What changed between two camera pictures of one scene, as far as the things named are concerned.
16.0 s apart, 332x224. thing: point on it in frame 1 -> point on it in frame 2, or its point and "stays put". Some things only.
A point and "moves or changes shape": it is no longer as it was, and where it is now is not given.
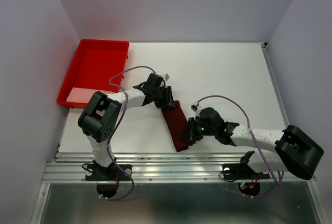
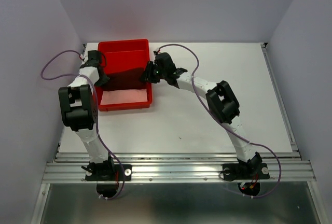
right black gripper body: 197,129 -> 151,75
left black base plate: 112,172 stays put
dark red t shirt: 177,123 -> 129,79
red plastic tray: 98,66 moves or changes shape
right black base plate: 241,171 stays put
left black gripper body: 162,97 -> 102,80
